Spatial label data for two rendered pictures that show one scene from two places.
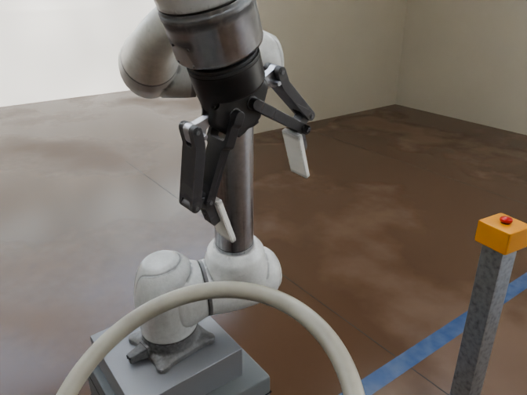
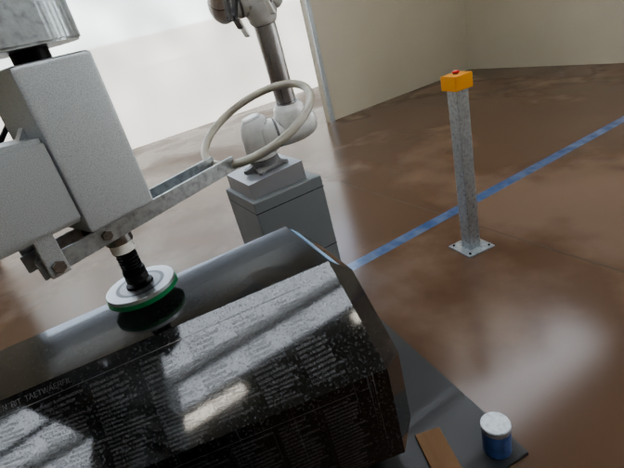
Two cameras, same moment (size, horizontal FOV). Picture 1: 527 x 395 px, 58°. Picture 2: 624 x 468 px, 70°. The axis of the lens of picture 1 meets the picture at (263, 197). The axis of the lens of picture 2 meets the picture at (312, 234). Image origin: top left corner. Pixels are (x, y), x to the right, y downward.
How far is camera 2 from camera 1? 1.26 m
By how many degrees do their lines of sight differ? 11
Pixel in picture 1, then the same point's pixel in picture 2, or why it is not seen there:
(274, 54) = not seen: outside the picture
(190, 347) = (275, 163)
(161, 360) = (260, 170)
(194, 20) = not seen: outside the picture
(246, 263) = (292, 108)
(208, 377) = (285, 175)
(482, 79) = (539, 25)
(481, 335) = (461, 153)
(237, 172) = (274, 54)
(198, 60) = not seen: outside the picture
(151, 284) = (247, 126)
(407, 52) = (470, 19)
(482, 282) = (452, 117)
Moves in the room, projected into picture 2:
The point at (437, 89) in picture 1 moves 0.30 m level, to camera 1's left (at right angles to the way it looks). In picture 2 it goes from (501, 45) to (483, 50)
